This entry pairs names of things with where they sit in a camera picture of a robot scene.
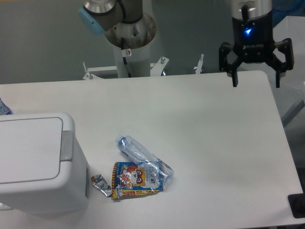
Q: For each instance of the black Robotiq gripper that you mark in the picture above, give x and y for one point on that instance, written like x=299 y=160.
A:
x=252 y=38

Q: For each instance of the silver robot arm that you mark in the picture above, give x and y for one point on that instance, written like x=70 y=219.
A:
x=282 y=58

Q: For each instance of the white trash can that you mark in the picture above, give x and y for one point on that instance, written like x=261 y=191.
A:
x=67 y=192

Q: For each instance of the white trash can lid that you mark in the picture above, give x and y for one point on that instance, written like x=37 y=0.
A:
x=30 y=149

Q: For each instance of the black table clamp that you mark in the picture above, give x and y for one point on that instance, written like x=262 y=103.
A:
x=297 y=205

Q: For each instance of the crushed clear plastic bottle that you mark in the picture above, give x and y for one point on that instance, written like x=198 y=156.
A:
x=142 y=157

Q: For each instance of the colourful snack wrapper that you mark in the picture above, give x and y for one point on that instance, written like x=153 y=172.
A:
x=130 y=180

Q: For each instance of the crumpled silver foil wrapper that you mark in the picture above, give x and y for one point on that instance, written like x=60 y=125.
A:
x=99 y=182

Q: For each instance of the grey lid push button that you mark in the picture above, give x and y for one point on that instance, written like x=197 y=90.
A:
x=66 y=152

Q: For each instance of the blue patterned package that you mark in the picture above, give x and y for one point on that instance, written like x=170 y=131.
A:
x=4 y=109

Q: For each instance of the white metal base frame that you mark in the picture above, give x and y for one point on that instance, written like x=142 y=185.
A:
x=127 y=70

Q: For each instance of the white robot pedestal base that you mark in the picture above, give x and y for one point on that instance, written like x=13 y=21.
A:
x=128 y=29

